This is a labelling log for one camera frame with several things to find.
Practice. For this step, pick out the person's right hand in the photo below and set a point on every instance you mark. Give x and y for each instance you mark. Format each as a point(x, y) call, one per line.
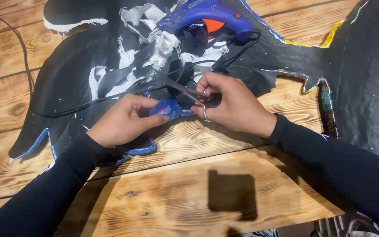
point(239, 105)

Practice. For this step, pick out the person's left hand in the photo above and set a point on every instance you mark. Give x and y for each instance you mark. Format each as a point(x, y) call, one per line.
point(117, 123)

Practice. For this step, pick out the metal scissors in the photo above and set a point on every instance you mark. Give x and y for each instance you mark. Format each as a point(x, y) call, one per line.
point(186, 90)

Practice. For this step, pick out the blue tufted rug piece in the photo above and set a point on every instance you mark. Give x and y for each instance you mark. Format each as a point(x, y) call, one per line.
point(169, 108)

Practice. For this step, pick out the black-backed rug with blue edge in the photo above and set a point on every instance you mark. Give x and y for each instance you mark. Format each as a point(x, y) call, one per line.
point(77, 52)

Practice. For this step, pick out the pile of white fabric scraps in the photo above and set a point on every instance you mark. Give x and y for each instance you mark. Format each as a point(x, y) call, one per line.
point(153, 49)

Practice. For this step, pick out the blue hot glue gun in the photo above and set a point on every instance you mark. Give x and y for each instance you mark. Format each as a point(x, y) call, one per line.
point(206, 16)

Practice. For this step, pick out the black-backed rug with yellow edge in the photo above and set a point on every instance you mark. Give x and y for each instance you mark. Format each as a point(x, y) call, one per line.
point(357, 65)

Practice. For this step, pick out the clutter below table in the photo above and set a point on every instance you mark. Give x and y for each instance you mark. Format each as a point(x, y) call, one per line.
point(334, 227)

